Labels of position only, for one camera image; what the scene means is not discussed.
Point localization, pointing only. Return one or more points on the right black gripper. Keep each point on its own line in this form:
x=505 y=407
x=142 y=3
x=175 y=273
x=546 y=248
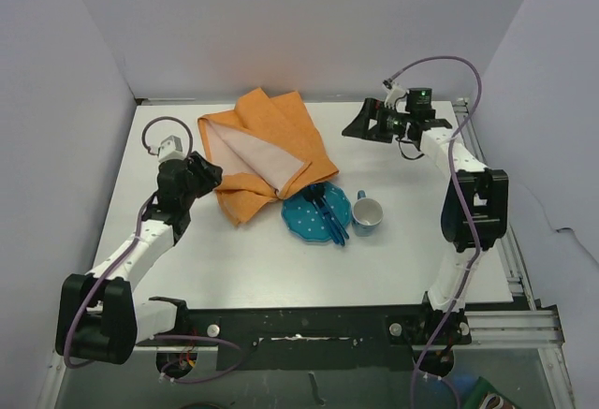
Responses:
x=372 y=109

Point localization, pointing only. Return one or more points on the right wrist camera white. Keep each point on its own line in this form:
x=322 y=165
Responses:
x=395 y=93

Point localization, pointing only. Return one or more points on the blue plastic spoon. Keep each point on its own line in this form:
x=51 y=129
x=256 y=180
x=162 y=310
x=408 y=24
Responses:
x=319 y=191

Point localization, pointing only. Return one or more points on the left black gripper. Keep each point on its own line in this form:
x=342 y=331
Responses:
x=210 y=175

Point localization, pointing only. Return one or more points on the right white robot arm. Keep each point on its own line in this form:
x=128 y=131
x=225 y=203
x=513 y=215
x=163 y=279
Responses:
x=474 y=213

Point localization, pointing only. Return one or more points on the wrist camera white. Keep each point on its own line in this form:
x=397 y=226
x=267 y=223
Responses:
x=169 y=149
x=395 y=93

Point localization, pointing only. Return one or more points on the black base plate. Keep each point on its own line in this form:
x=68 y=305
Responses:
x=311 y=339

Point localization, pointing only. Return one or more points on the aluminium frame rail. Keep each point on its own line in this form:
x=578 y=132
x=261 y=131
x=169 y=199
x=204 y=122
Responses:
x=262 y=265

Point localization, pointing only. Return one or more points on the blue polka dot plate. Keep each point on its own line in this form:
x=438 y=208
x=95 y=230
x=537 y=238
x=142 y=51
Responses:
x=302 y=220

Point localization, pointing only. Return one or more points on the orange cloth placemat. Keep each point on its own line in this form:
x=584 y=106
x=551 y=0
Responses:
x=268 y=148

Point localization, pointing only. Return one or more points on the blue plastic fork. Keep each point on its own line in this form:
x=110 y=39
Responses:
x=308 y=195

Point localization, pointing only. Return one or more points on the blue white mug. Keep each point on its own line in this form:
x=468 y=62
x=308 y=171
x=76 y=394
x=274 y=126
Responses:
x=367 y=215

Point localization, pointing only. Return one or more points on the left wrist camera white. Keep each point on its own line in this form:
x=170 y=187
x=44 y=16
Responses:
x=169 y=149

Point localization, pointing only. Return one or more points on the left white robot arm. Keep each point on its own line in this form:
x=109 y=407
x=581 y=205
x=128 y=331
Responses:
x=98 y=319

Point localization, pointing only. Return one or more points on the green object at corner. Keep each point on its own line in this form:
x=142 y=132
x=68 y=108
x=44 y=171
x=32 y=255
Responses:
x=485 y=396

